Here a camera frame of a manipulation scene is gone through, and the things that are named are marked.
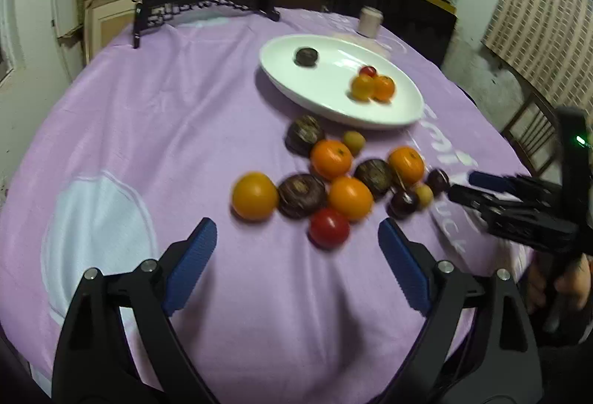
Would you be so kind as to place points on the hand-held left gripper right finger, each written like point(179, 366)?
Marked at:
point(403, 265)

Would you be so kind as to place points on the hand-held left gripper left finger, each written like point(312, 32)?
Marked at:
point(192, 265)

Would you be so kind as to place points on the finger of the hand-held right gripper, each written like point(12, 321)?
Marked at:
point(505, 214)
point(486, 181)

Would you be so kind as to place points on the small dark plum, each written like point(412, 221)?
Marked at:
point(438, 180)
point(402, 204)

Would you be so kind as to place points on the white oval plate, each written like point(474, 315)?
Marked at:
point(324, 79)

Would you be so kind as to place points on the person's right hand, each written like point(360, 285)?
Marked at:
point(574, 281)

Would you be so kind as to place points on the wooden chair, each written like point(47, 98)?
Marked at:
point(532, 130)

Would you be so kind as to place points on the small yellow-green fruit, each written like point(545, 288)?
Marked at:
point(424, 196)
point(354, 142)

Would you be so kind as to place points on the dark purple round fruit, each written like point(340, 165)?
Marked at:
point(374, 177)
point(302, 195)
point(304, 135)

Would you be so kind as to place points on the large yellow orange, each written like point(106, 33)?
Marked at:
point(255, 195)

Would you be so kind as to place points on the purple printed tablecloth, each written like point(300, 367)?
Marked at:
point(185, 130)

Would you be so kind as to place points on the small yellow orange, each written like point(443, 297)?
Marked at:
point(362, 88)

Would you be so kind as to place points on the red cherry tomato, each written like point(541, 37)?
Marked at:
point(368, 71)

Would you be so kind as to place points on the small dark purple fruit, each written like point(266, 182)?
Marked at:
point(306, 56)

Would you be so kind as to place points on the cardboard box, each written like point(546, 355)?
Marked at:
point(99, 22)

